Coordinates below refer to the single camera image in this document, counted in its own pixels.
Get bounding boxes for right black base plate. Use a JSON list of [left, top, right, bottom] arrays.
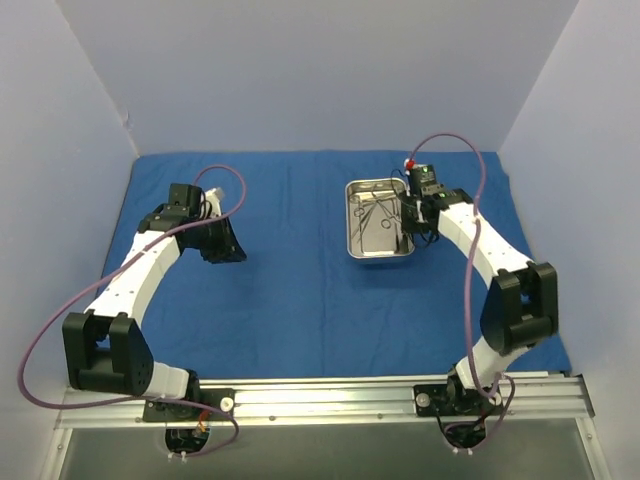
[[412, 383, 504, 417]]

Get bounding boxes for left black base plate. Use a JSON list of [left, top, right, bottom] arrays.
[[142, 387, 236, 423]]

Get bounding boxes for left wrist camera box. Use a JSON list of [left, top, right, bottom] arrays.
[[205, 187, 225, 217]]

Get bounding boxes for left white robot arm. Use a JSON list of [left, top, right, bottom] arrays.
[[62, 183, 247, 419]]

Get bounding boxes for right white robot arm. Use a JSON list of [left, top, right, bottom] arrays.
[[400, 189, 559, 413]]

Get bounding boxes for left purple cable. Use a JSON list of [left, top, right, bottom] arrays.
[[17, 164, 247, 456]]

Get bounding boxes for blue surgical drape cloth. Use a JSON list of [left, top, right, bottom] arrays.
[[72, 149, 574, 380]]

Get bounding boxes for aluminium front rail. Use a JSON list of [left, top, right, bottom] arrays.
[[54, 372, 595, 429]]

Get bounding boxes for steel forceps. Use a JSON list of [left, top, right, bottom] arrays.
[[371, 190, 400, 230]]

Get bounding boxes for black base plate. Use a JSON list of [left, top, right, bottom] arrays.
[[412, 383, 504, 417], [142, 387, 236, 423]]

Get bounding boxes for steel instrument tray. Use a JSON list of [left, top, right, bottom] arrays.
[[345, 177, 415, 262]]

